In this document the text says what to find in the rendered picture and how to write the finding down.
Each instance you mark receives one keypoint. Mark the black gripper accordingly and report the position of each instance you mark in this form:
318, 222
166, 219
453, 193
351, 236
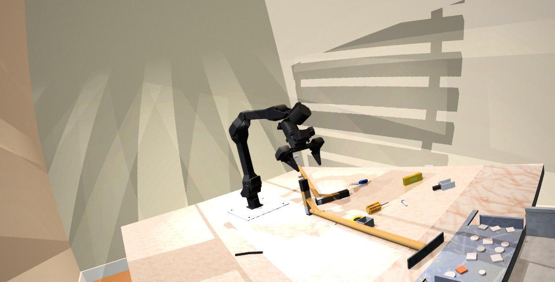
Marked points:
285, 153

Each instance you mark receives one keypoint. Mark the yellow rectangular block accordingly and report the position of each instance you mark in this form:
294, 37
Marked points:
412, 178

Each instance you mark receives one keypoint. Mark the orange square tile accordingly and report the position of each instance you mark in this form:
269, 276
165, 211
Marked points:
461, 269

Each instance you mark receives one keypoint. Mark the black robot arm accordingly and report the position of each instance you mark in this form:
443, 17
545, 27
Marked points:
239, 133

